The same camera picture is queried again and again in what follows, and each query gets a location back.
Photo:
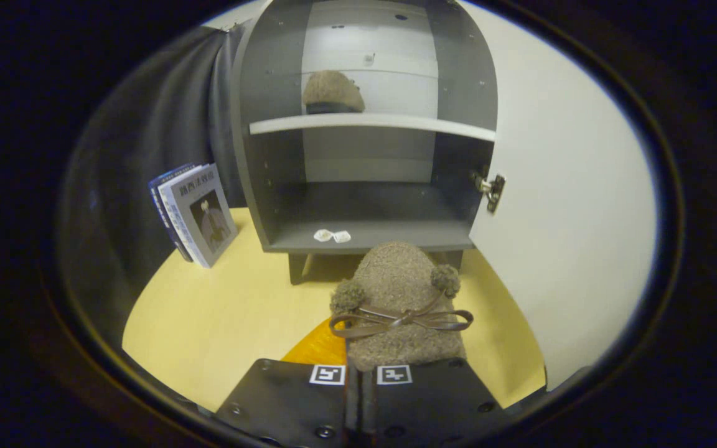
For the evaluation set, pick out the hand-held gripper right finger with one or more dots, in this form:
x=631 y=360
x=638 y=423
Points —
x=433 y=398

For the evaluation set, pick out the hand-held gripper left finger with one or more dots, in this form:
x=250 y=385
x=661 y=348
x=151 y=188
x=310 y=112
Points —
x=284 y=398

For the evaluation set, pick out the brown fuzzy shoe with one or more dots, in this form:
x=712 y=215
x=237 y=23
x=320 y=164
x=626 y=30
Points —
x=333 y=90
x=396 y=280

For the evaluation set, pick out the grey shoe cabinet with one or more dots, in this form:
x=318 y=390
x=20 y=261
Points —
x=365 y=205

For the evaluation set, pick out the white shoe cabinet door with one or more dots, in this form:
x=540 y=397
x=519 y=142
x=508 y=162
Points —
x=570 y=218

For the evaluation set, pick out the metal door hinge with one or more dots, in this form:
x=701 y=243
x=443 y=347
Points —
x=494 y=190

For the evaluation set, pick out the small white packet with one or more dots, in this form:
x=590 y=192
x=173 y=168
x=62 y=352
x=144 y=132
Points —
x=323 y=235
x=342 y=236

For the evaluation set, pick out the grey cover book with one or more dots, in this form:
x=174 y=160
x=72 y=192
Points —
x=209 y=218

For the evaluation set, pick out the black backdrop cloth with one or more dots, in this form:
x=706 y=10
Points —
x=147 y=124

